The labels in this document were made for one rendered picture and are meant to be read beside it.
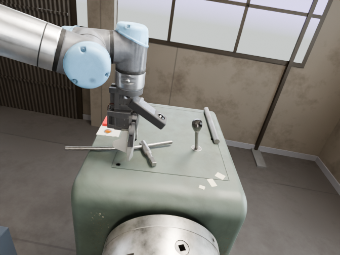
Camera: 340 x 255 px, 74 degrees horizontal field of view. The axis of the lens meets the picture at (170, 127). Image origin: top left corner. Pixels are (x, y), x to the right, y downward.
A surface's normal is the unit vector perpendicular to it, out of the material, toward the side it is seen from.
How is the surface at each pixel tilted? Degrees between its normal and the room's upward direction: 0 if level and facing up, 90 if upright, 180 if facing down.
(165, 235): 4
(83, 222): 90
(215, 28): 90
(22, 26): 49
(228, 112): 90
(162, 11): 90
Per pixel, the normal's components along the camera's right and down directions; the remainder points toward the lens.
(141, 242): -0.24, -0.84
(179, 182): 0.14, -0.86
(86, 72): 0.29, 0.51
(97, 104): -0.11, 0.48
